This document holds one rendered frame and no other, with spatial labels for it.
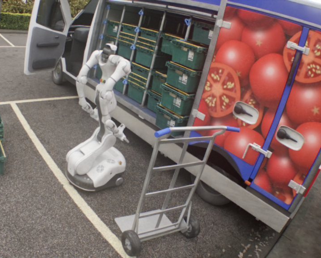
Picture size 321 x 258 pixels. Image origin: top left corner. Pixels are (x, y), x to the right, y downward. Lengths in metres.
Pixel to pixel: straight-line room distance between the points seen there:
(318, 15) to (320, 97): 0.72
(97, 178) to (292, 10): 2.54
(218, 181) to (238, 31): 1.61
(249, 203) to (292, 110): 1.07
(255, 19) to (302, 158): 1.38
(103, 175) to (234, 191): 1.40
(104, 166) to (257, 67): 1.84
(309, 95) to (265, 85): 0.45
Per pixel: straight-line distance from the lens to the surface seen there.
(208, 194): 3.19
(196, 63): 2.79
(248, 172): 2.68
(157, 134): 1.55
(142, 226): 2.62
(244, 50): 2.59
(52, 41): 5.47
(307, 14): 2.47
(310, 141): 2.40
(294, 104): 2.40
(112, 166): 2.74
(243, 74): 2.58
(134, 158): 3.66
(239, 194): 2.81
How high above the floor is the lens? 1.85
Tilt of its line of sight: 22 degrees down
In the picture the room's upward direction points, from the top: 14 degrees clockwise
